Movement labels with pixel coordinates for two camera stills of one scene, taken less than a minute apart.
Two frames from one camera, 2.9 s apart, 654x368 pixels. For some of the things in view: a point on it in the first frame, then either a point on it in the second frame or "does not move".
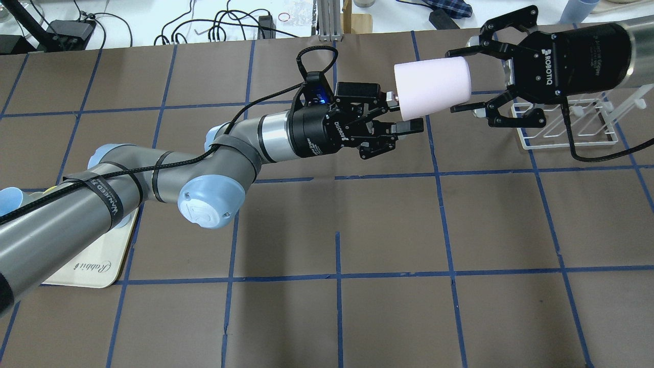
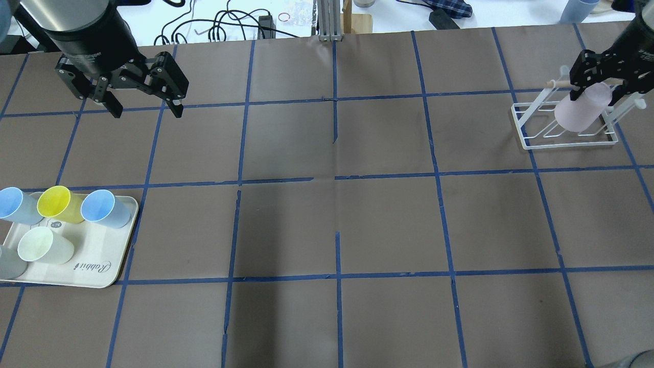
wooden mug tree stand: [354, 23] does not move
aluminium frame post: [329, 20] does not move
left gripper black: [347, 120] -> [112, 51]
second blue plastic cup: [11, 198] does not move
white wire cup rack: [580, 122] does not move
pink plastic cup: [426, 86] -> [582, 111]
